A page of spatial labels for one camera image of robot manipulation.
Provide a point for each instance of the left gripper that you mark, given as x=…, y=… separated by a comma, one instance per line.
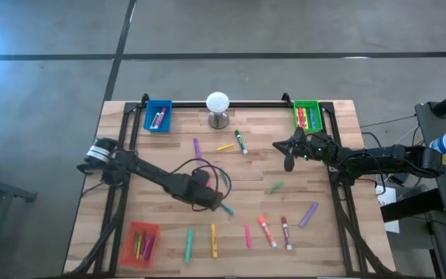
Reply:
x=192, y=195

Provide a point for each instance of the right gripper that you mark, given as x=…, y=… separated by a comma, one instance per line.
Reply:
x=320, y=147

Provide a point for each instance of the orange-red highlighter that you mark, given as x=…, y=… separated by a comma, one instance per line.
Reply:
x=301, y=118

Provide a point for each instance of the slim blue highlighter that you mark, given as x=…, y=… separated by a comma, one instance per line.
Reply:
x=228, y=210
x=225, y=180

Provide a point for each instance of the slim green highlighter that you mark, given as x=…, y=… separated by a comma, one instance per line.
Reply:
x=276, y=187
x=136, y=242

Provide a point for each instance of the fat blue highlighter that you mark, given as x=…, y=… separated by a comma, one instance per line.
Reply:
x=313, y=119

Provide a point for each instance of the fat yellow Sharpie highlighter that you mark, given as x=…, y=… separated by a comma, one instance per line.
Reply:
x=214, y=240

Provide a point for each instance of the fat teal highlighter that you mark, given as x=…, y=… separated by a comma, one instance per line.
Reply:
x=189, y=246

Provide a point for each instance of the fat lavender highlighter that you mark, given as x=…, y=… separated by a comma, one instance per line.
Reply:
x=309, y=214

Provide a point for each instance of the dark red Expo marker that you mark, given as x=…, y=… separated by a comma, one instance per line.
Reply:
x=286, y=232

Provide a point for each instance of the orange Expo marker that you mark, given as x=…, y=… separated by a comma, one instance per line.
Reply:
x=267, y=231

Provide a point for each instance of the magenta Expo marker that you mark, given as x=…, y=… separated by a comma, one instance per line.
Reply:
x=161, y=117

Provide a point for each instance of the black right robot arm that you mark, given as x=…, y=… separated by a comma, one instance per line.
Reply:
x=393, y=157

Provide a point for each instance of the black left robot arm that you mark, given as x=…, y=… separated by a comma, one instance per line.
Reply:
x=141, y=168

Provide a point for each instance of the green plastic basket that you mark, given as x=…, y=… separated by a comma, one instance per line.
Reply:
x=296, y=102

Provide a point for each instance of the fat pink highlighter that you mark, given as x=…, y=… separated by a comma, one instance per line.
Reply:
x=248, y=236

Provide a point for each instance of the orange plastic basket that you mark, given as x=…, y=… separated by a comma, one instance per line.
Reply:
x=128, y=255

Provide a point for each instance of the white mushroom lamp metal base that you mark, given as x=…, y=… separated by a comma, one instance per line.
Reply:
x=218, y=102

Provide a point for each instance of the blue plastic basket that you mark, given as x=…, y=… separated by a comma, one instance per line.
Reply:
x=147, y=112

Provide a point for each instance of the white paper sheet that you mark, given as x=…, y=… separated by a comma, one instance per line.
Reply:
x=386, y=197

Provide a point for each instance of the black bar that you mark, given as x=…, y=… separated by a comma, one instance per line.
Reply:
x=412, y=205

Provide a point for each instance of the grey metal stand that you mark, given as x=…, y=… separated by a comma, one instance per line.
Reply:
x=14, y=192

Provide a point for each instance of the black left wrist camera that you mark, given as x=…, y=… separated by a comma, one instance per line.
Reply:
x=200, y=177

